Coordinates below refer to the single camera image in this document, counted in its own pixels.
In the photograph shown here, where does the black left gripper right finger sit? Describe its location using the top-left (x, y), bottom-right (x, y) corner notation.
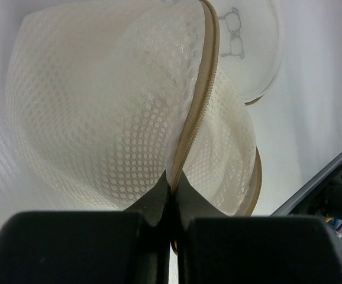
top-left (173, 175), bottom-right (342, 283)

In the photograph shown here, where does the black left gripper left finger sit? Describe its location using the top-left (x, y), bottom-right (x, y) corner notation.
top-left (0, 176), bottom-right (170, 283)

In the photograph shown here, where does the white mesh laundry bag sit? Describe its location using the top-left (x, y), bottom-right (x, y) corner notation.
top-left (6, 1), bottom-right (283, 216)

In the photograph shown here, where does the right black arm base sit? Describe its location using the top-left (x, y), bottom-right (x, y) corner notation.
top-left (308, 164), bottom-right (342, 220)

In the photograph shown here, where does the aluminium mounting rail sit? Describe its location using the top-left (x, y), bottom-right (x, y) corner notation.
top-left (272, 152), bottom-right (342, 216)

